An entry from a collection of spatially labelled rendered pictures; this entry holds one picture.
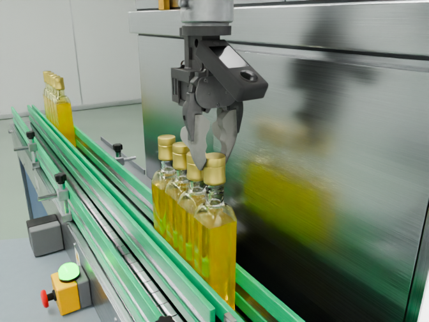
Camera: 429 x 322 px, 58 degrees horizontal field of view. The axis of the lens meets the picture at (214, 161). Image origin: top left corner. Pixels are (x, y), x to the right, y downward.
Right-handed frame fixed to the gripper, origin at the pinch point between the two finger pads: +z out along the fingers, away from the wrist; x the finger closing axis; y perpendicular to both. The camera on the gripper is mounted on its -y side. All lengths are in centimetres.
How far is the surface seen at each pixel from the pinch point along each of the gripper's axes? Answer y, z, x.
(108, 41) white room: 586, 12, -171
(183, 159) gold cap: 10.0, 2.7, 0.3
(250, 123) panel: 6.9, -2.8, -12.2
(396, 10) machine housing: -18.8, -21.8, -13.1
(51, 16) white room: 585, -25, -89
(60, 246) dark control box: 56, 40, 16
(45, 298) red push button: 30, 36, 25
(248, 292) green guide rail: -5.3, 22.8, -3.5
